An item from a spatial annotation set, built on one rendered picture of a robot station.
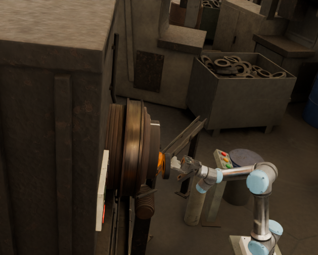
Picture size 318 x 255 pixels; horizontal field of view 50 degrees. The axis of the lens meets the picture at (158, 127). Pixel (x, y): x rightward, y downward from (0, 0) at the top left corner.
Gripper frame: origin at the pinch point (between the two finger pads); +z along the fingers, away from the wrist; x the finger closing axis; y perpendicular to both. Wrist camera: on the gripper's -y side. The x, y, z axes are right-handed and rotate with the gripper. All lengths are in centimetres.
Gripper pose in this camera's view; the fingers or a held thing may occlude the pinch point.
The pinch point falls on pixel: (166, 163)
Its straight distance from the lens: 204.1
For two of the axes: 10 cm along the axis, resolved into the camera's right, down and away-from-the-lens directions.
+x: 0.6, 5.0, -8.7
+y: 4.0, -8.1, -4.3
